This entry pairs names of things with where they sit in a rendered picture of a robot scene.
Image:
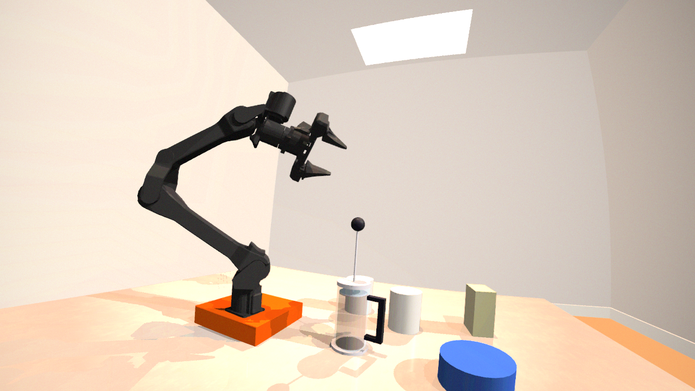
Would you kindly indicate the glass french press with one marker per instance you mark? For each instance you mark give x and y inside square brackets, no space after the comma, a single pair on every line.
[350,331]

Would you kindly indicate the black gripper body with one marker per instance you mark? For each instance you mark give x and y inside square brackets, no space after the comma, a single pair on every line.
[296,143]

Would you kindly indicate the blue cylinder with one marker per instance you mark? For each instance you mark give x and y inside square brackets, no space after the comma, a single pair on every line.
[466,365]

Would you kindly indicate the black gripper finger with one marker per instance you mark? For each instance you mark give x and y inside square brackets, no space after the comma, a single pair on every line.
[330,138]
[313,170]

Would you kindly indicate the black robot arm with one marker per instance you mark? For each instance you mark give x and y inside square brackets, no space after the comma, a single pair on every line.
[158,192]

